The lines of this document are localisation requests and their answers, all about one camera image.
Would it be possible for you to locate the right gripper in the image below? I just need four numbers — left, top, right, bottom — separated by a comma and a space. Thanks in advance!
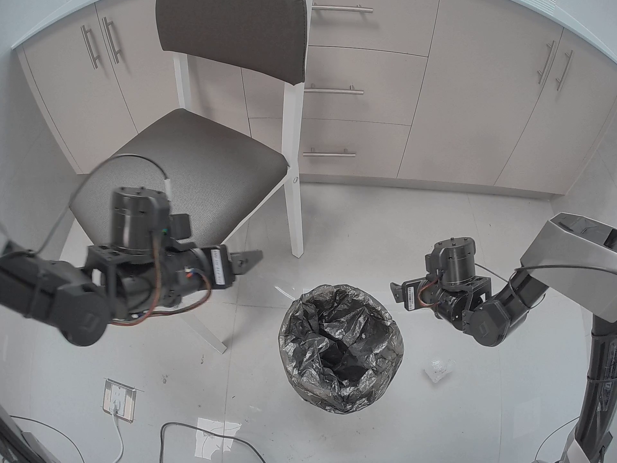
390, 277, 442, 313

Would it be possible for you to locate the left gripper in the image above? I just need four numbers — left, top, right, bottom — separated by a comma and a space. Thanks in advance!
166, 244, 264, 305

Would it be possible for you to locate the black plastic bag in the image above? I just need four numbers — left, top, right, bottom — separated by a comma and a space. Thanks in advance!
278, 284, 405, 415

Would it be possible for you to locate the crumpled clear wrapper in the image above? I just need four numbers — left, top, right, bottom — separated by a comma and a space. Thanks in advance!
423, 357, 457, 384

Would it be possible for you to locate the grey padded white chair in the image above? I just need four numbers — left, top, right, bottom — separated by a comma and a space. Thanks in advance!
69, 0, 313, 355

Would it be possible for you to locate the black cable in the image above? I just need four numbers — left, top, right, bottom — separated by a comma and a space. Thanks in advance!
0, 154, 174, 255
537, 415, 581, 463
160, 422, 263, 463
475, 262, 617, 283

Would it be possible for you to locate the white cable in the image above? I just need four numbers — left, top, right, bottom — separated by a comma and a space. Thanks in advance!
111, 405, 127, 463

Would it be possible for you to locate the beige cabinet with bar handles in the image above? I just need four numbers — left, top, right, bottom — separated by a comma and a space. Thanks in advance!
10, 0, 617, 199

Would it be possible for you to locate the grey cable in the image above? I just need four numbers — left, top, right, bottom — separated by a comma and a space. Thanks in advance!
10, 415, 84, 463

